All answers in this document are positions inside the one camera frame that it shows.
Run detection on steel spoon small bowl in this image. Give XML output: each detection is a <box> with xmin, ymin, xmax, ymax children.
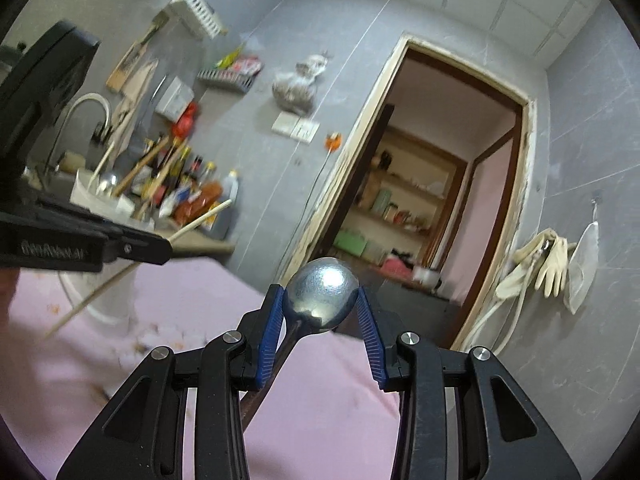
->
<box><xmin>96</xmin><ymin>172</ymin><xmax>118</xmax><ymax>196</ymax></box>

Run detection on white utensil holder cup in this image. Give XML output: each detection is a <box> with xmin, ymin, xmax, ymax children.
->
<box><xmin>58</xmin><ymin>169</ymin><xmax>141</xmax><ymax>335</ymax></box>

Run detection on brown wooden chopstick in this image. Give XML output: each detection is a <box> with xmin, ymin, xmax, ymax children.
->
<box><xmin>132</xmin><ymin>139</ymin><xmax>184</xmax><ymax>220</ymax></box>

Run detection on long bamboo chopstick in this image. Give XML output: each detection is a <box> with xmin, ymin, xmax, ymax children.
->
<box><xmin>111</xmin><ymin>136</ymin><xmax>170</xmax><ymax>197</ymax></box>

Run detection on pale white chopstick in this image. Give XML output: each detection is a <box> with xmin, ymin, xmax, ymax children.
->
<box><xmin>43</xmin><ymin>198</ymin><xmax>234</xmax><ymax>340</ymax></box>

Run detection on steel spoon large bowl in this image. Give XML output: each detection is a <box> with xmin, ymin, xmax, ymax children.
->
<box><xmin>240</xmin><ymin>256</ymin><xmax>362</xmax><ymax>430</ymax></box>

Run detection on pink floral cloth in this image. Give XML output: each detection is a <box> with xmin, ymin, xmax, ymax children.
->
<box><xmin>1</xmin><ymin>260</ymin><xmax>398</xmax><ymax>479</ymax></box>

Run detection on dark soy sauce bottle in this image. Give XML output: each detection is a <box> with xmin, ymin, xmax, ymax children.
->
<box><xmin>142</xmin><ymin>141</ymin><xmax>174</xmax><ymax>196</ymax></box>

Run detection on chrome sink faucet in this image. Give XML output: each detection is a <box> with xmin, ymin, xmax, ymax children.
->
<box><xmin>44</xmin><ymin>92</ymin><xmax>111</xmax><ymax>171</ymax></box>

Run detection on red label sauce bottle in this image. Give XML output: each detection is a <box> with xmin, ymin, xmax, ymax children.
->
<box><xmin>160</xmin><ymin>145</ymin><xmax>191</xmax><ymax>200</ymax></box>

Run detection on grey cabinet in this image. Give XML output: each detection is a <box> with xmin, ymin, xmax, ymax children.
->
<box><xmin>355</xmin><ymin>269</ymin><xmax>460</xmax><ymax>348</ymax></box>

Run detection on red plastic bag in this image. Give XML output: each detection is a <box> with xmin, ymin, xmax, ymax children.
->
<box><xmin>171</xmin><ymin>101</ymin><xmax>198</xmax><ymax>140</ymax></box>

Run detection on orange snack bag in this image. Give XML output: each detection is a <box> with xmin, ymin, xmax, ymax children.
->
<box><xmin>172</xmin><ymin>180</ymin><xmax>222</xmax><ymax>226</ymax></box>

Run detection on hanging beige towel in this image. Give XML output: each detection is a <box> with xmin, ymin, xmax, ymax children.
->
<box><xmin>110</xmin><ymin>58</ymin><xmax>158</xmax><ymax>159</ymax></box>

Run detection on cream rubber gloves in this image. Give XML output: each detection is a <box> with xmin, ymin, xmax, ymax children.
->
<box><xmin>495</xmin><ymin>229</ymin><xmax>575</xmax><ymax>300</ymax></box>

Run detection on green box on shelf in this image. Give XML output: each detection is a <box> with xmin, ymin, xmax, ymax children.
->
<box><xmin>332</xmin><ymin>230</ymin><xmax>368</xmax><ymax>257</ymax></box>

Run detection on hanging bag of garlic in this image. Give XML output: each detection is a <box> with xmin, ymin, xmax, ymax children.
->
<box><xmin>271</xmin><ymin>54</ymin><xmax>329</xmax><ymax>117</ymax></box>

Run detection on white hose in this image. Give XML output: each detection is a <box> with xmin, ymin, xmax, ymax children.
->
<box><xmin>462</xmin><ymin>253</ymin><xmax>544</xmax><ymax>356</ymax></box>

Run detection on white wall box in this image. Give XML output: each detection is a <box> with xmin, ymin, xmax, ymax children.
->
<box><xmin>154</xmin><ymin>77</ymin><xmax>194</xmax><ymax>122</ymax></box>

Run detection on grey wall shelf basket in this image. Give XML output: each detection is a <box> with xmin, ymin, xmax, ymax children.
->
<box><xmin>196</xmin><ymin>68</ymin><xmax>255</xmax><ymax>94</ymax></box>

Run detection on white wall rack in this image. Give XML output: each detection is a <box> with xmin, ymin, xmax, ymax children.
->
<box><xmin>166</xmin><ymin>0</ymin><xmax>228</xmax><ymax>40</ymax></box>

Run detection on white wall switch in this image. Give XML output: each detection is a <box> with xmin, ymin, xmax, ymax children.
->
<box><xmin>271</xmin><ymin>112</ymin><xmax>320</xmax><ymax>144</ymax></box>

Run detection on orange wall hook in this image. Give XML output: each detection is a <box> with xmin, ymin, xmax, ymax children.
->
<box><xmin>324</xmin><ymin>132</ymin><xmax>342</xmax><ymax>153</ymax></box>

